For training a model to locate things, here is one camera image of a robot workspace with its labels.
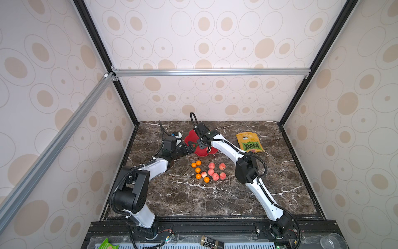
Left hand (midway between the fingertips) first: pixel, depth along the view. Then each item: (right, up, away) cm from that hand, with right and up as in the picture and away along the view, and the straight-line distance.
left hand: (196, 145), depth 90 cm
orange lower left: (+1, -18, 0) cm, 18 cm away
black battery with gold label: (+6, -42, -21) cm, 47 cm away
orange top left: (-2, -12, +5) cm, 13 cm away
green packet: (-40, -43, -21) cm, 62 cm away
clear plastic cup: (+63, -42, -20) cm, 79 cm away
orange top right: (+1, -11, +6) cm, 13 cm away
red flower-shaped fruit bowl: (-3, +5, +12) cm, 14 cm away
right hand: (+9, +2, +15) cm, 18 cm away
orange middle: (+1, -15, +2) cm, 15 cm away
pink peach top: (+9, -13, +4) cm, 16 cm away
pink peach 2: (+11, -18, -1) cm, 21 cm away
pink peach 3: (+15, -18, -1) cm, 24 cm away
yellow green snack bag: (+36, +1, +16) cm, 39 cm away
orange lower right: (+6, -20, -1) cm, 21 cm away
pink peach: (+9, -16, 0) cm, 18 cm away
